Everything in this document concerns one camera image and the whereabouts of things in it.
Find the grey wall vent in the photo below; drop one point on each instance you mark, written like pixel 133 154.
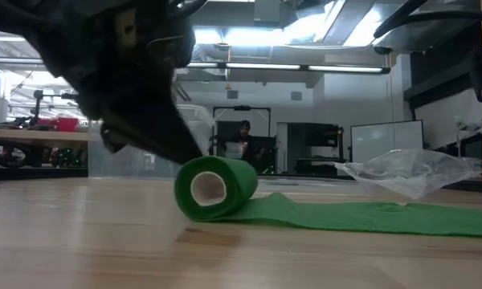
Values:
pixel 232 94
pixel 296 96

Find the black cabinet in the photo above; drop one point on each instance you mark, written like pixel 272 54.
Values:
pixel 317 140

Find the black dome camera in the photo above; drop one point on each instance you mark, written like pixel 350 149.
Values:
pixel 382 50

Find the long ceiling light bar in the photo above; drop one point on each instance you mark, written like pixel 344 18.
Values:
pixel 285 66

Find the green elastic bandage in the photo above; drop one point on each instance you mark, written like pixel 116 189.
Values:
pixel 241 184

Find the black gantry frame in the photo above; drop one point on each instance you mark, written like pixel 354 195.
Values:
pixel 241 108

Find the white whiteboard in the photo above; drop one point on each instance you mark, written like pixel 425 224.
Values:
pixel 385 142

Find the wooden workbench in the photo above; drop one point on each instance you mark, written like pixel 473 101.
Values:
pixel 32 136

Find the black camera rig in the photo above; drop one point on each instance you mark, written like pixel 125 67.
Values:
pixel 38 108

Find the clear plastic bag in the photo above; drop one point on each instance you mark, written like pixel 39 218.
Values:
pixel 401 172

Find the person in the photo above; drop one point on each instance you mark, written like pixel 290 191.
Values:
pixel 247 144

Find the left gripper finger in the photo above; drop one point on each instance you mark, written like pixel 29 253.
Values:
pixel 152 132

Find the clear plastic container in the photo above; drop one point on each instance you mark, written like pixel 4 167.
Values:
pixel 136 166

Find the red plastic bin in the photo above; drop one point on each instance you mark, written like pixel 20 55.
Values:
pixel 62 124

